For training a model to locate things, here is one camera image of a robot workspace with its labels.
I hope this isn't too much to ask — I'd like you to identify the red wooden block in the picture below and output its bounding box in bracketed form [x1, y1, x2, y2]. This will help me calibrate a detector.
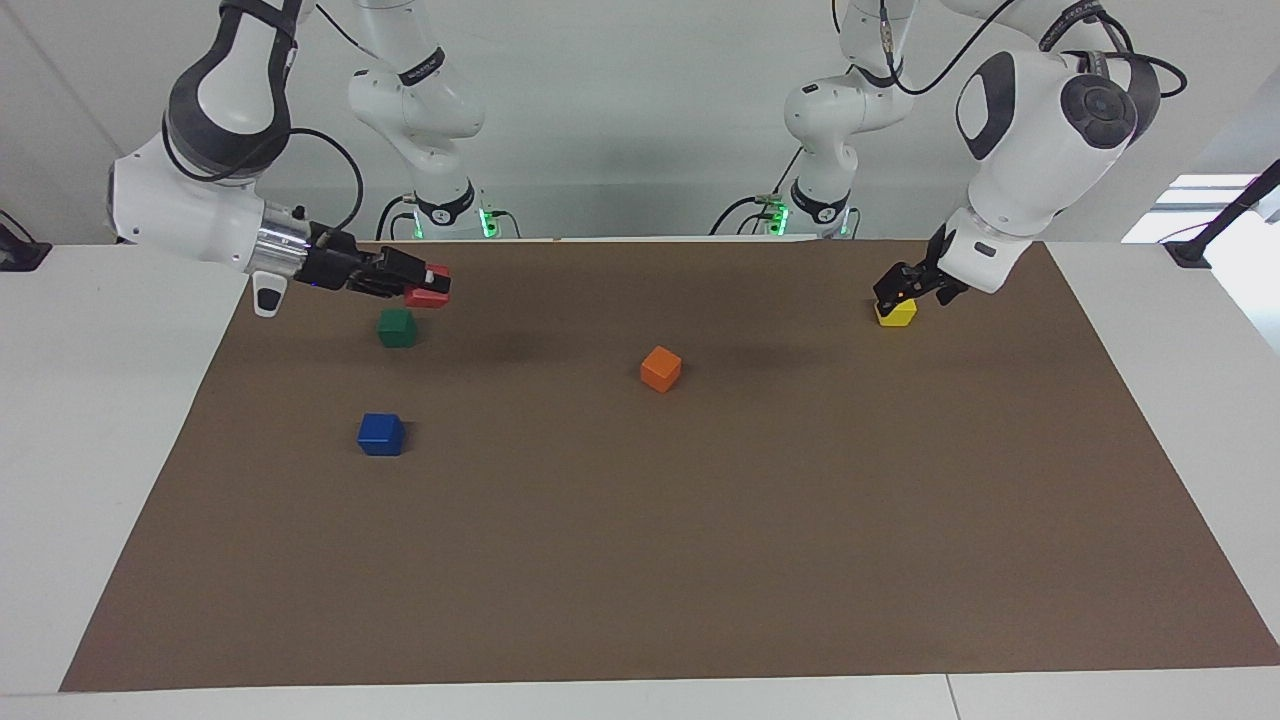
[404, 262, 452, 310]

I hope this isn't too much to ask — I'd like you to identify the blue wooden block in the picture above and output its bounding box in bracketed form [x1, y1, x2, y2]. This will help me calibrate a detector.
[357, 413, 406, 457]

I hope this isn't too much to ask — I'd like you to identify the orange wooden block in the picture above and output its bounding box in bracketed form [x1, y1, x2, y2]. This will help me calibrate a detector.
[640, 346, 683, 393]

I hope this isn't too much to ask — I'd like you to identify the brown paper table mat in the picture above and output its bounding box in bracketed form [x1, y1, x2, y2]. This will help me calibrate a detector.
[58, 238, 1280, 693]

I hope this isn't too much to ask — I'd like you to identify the black table clamp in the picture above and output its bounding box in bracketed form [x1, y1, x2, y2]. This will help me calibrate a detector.
[0, 208, 53, 273]

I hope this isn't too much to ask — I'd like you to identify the black base power cable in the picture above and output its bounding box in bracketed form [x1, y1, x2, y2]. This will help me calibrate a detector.
[709, 147, 804, 238]
[374, 193, 419, 242]

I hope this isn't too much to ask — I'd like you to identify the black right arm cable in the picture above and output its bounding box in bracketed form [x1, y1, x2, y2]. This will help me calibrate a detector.
[285, 127, 366, 241]

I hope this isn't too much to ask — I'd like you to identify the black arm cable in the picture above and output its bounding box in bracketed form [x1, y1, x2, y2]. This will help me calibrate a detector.
[285, 127, 366, 241]
[878, 0, 1188, 101]

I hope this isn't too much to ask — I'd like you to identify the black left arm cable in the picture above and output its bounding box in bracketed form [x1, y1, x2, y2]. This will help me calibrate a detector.
[878, 0, 1188, 101]

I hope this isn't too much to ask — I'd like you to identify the black camera stand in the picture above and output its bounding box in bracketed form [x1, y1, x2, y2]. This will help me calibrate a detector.
[1163, 158, 1280, 269]

